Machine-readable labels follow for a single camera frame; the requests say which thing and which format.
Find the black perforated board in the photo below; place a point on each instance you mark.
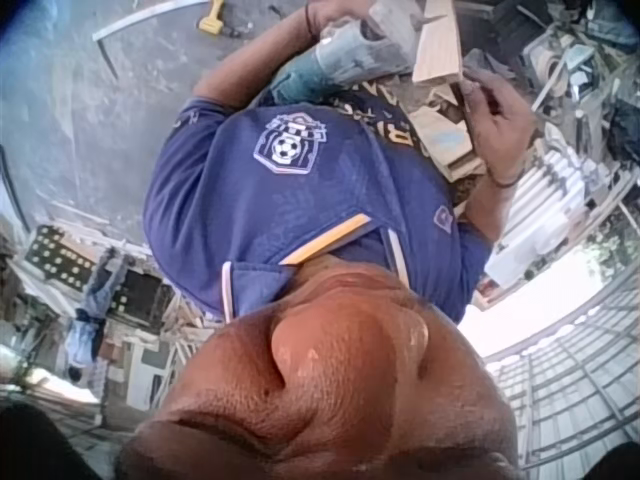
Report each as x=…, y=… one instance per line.
x=57, y=252

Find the heap of workshop clutter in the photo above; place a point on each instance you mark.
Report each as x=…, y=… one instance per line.
x=575, y=65

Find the heap of wood offcuts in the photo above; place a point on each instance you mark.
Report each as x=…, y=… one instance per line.
x=445, y=137

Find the pile of wooden slats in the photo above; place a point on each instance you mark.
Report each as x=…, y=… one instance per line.
x=187, y=330

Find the light wooden plank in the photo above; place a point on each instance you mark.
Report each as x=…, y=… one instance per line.
x=440, y=45

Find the person's right hand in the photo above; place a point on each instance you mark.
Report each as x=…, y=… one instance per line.
x=502, y=127

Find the white corrugated metal sheet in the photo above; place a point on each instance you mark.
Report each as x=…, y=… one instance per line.
x=545, y=215

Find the teal grey power grinder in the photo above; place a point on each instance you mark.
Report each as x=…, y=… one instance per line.
x=345, y=60

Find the white cabinet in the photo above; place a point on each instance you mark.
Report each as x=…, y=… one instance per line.
x=147, y=372

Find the white metal strip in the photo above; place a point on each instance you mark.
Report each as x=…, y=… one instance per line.
x=145, y=17

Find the person's left hand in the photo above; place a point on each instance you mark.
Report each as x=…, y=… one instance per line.
x=340, y=11

